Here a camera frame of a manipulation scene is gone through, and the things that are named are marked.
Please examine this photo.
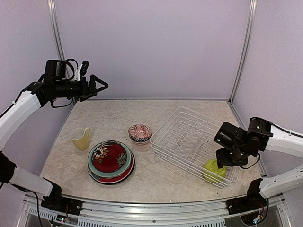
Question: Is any white red patterned bowl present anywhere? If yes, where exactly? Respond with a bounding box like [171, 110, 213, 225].
[132, 140, 150, 145]

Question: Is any white wire dish rack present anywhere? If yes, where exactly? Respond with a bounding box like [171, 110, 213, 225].
[150, 106, 240, 189]

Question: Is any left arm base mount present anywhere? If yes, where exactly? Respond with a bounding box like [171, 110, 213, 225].
[41, 197, 83, 216]

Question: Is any left aluminium corner post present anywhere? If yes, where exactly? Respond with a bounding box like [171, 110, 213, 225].
[47, 0, 79, 105]

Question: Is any right aluminium corner post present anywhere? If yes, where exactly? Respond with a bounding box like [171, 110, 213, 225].
[229, 0, 258, 105]

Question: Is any lime green bowl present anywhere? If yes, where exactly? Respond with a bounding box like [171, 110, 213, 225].
[203, 159, 227, 183]

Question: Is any aluminium front rail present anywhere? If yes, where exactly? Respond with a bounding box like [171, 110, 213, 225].
[16, 193, 243, 227]

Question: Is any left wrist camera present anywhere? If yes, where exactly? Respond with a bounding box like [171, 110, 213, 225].
[73, 61, 89, 81]

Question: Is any yellow mug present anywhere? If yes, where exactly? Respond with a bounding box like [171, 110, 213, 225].
[69, 127, 91, 151]

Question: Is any pink scalloped plate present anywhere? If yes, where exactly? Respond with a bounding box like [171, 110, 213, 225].
[88, 164, 134, 184]

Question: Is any light teal floral plate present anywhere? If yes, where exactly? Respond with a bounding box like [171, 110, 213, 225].
[88, 140, 132, 178]

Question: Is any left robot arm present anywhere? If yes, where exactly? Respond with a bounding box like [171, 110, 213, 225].
[0, 59, 109, 210]

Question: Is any aluminium corner post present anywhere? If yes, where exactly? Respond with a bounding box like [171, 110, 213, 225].
[229, 0, 258, 105]
[47, 0, 79, 105]

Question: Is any blue white patterned cup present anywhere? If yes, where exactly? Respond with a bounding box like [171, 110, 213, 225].
[128, 124, 153, 142]

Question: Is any black rimmed beige plate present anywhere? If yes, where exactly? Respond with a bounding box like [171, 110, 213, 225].
[91, 153, 136, 184]

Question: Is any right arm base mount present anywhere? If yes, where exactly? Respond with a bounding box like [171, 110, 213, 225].
[226, 196, 267, 215]

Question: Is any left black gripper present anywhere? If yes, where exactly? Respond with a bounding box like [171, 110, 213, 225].
[54, 74, 108, 102]

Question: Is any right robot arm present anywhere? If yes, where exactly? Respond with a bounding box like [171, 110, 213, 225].
[213, 117, 303, 210]

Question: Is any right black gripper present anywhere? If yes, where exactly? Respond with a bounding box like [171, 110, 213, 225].
[217, 143, 251, 168]

